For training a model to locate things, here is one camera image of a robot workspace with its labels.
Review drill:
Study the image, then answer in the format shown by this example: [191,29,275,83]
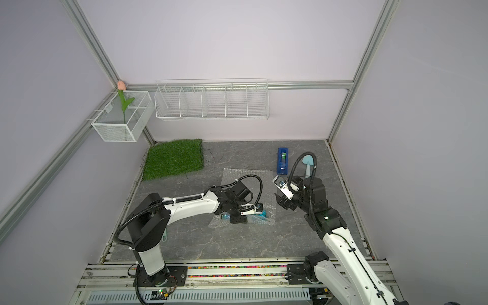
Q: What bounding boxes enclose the white vent grille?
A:
[85,287,311,304]

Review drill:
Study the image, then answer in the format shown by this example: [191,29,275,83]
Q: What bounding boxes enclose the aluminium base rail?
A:
[75,260,397,292]

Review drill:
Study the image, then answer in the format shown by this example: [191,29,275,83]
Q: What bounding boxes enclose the white mesh wall basket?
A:
[91,91,155,143]

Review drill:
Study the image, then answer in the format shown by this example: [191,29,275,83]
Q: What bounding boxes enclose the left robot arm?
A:
[113,174,264,287]

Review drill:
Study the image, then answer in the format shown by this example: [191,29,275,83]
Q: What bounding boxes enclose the white wire wall shelf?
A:
[155,78,269,121]

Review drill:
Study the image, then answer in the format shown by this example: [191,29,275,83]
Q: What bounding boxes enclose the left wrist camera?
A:
[240,203,264,216]

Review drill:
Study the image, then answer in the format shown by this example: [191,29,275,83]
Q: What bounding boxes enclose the pink artificial tulip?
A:
[117,80,135,123]

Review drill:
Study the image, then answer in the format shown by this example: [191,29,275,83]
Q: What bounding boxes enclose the bubble wrap sheet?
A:
[208,169,277,229]

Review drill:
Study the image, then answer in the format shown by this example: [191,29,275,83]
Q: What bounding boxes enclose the green artificial grass mat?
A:
[142,139,204,180]

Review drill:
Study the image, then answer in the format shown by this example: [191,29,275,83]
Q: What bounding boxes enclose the teal hand rake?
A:
[161,230,168,242]

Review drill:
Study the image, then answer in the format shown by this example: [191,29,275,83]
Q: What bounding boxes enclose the teal garden trowel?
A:
[302,155,316,178]

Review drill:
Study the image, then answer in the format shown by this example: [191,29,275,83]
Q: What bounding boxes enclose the blue glass bottle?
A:
[220,209,268,221]

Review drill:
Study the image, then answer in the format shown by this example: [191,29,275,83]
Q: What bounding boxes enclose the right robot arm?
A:
[273,152,402,304]

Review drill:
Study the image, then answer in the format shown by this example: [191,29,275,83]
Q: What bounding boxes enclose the blue tape dispenser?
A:
[277,147,288,175]

